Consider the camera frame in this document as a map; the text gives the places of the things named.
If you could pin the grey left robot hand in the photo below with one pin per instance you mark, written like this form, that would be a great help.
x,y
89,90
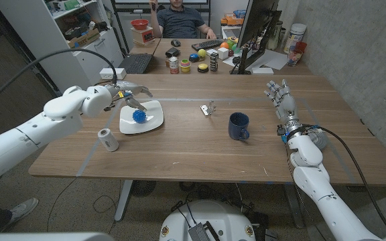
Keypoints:
x,y
127,89

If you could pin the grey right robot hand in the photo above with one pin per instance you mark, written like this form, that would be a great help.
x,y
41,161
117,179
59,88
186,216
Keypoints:
x,y
287,103

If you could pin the blue spiky stress ball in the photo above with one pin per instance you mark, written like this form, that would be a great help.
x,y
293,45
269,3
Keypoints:
x,y
139,116

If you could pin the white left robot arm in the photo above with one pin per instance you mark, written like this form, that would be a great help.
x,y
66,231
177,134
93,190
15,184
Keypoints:
x,y
29,134

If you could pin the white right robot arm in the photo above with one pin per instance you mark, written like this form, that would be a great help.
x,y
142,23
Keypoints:
x,y
317,174

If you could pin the white paper plate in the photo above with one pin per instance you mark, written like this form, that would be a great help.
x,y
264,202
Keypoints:
x,y
152,123

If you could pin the yellow ball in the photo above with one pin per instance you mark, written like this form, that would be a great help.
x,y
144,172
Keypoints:
x,y
202,53

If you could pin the orange ball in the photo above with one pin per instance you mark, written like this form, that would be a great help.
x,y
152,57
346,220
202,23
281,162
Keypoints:
x,y
224,45

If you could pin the black laptop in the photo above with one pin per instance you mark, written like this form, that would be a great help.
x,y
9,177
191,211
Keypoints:
x,y
136,63

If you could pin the small flat white box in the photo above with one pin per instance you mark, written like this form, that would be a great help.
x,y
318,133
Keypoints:
x,y
262,70

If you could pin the white paper sheets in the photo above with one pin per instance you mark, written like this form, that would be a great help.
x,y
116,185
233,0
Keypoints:
x,y
275,61

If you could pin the red white can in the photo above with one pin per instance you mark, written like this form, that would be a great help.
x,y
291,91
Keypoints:
x,y
173,65

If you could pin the dark blue mug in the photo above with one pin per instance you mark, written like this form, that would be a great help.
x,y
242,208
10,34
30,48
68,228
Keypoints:
x,y
238,126

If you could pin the white box red print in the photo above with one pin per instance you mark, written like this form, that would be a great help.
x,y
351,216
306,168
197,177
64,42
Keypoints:
x,y
142,36

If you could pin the black pouch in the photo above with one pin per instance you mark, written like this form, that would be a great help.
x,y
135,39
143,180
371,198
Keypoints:
x,y
172,52

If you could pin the colourful stacked cups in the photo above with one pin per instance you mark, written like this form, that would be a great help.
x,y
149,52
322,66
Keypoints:
x,y
185,65

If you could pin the cardboard box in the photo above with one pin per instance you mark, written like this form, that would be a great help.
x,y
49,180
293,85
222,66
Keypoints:
x,y
84,39

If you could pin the red bowl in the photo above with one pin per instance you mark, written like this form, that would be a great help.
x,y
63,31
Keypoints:
x,y
139,24

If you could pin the black computer mouse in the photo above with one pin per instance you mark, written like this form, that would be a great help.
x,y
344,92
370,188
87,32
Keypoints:
x,y
175,43

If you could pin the white canister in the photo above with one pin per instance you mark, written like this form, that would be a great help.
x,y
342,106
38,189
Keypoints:
x,y
295,35

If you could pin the blue dome button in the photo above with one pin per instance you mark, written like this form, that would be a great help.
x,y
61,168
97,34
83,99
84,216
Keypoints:
x,y
194,57

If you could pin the yellow dome button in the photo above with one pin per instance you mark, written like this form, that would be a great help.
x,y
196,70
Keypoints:
x,y
202,67

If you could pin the white cube box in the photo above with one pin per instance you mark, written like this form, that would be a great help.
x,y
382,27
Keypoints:
x,y
222,53

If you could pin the black white cube stack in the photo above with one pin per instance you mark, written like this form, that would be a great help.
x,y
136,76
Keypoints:
x,y
214,61

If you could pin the seated person dark polo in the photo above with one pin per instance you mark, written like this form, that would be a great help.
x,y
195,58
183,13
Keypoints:
x,y
181,21

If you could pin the black computer monitor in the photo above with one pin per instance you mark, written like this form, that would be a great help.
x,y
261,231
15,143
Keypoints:
x,y
256,20

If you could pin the black keyboard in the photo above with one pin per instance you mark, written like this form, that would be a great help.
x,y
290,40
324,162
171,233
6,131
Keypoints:
x,y
208,44

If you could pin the black round floor fan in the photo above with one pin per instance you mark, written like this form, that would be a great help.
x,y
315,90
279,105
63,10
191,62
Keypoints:
x,y
142,187

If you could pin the orange toy crate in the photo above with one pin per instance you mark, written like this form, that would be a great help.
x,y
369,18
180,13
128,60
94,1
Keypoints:
x,y
232,20

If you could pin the grey table leg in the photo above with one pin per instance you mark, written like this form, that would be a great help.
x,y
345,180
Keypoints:
x,y
123,201
293,204

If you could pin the white shelf cabinet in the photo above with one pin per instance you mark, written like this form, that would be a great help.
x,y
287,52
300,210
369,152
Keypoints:
x,y
42,26

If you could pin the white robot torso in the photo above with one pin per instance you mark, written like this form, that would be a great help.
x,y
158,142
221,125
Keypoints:
x,y
213,217

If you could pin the grey sneaker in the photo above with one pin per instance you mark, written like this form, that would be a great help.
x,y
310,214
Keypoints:
x,y
22,209

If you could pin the grey duct tape roll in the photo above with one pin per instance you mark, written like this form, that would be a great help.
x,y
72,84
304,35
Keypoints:
x,y
323,139

